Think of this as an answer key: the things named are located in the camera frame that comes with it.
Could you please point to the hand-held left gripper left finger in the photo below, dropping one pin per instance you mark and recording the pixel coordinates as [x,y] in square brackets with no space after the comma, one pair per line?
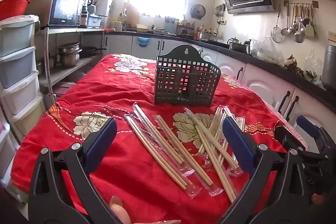
[101,145]

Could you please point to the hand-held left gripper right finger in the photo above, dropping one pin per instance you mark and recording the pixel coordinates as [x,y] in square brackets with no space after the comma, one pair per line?
[240,145]

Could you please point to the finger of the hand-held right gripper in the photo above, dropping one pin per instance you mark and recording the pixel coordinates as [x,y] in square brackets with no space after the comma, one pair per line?
[307,125]
[286,136]

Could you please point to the pile of chopsticks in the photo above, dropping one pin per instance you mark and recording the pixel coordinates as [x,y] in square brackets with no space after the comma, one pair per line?
[210,145]

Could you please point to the grey perforated utensil basket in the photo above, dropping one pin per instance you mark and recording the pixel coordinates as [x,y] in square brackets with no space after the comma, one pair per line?
[170,82]

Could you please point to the row of hanging kitchen utensils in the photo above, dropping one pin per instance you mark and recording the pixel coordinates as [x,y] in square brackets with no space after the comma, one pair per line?
[298,29]

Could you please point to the person's right hand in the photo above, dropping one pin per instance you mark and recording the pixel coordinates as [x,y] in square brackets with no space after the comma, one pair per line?
[318,199]

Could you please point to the person's left hand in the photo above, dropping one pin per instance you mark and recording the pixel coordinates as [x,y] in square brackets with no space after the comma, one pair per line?
[119,211]

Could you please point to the red floral blanket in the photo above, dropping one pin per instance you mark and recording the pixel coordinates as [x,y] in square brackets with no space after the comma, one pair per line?
[105,87]

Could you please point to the thin clear plastic bag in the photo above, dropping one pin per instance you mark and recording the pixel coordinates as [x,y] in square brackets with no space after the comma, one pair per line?
[313,64]

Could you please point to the grey steel canister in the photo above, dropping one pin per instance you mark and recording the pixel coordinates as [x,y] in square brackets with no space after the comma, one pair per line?
[329,66]

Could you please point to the pile of ginger roots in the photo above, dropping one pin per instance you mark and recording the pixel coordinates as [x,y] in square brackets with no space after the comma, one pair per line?
[291,62]

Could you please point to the metal shelf rack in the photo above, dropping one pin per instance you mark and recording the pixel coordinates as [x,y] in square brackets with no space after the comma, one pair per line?
[71,70]

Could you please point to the crumpled clear plastic bag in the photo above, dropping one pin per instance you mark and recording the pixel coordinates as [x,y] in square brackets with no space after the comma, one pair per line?
[265,52]

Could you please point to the black frying pan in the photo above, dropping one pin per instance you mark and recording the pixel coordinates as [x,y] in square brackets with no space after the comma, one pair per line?
[89,52]

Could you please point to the stacked steel pots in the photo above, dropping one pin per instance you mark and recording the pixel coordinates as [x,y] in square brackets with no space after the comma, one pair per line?
[69,56]

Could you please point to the steel kettle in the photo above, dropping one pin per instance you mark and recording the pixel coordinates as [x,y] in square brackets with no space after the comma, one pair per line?
[233,44]

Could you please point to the blue hanging bin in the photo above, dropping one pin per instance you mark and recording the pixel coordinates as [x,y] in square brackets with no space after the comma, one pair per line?
[144,41]

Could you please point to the steel cooking pot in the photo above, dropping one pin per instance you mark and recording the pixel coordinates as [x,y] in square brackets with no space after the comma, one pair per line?
[207,35]

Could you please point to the plastic drawer unit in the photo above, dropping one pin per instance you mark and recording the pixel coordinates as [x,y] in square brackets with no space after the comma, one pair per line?
[15,66]

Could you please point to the red cloth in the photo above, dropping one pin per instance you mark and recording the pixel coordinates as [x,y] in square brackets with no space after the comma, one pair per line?
[109,29]

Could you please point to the blue-grey plastic crate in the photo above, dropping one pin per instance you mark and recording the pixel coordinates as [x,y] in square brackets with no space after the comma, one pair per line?
[95,21]

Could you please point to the cream rectangular dish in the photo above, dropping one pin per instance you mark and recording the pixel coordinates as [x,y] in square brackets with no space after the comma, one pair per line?
[143,27]

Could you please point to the bunch of hanging spatulas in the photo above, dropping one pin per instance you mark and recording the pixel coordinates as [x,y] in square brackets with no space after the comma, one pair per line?
[221,12]

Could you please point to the black blender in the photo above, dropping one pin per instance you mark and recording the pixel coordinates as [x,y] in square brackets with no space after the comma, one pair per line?
[85,11]

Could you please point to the pale blue knife holder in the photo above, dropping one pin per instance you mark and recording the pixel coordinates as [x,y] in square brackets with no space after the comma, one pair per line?
[172,27]

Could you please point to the black microwave oven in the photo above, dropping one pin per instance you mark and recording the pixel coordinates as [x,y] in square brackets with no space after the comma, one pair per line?
[64,8]

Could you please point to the red plastic basin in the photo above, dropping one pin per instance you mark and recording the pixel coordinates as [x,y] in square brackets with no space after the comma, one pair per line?
[13,7]

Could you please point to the wall socket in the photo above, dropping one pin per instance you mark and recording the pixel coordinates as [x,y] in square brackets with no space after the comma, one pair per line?
[332,36]

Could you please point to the small wall fan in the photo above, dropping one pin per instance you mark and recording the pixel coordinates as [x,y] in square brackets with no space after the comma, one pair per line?
[198,12]

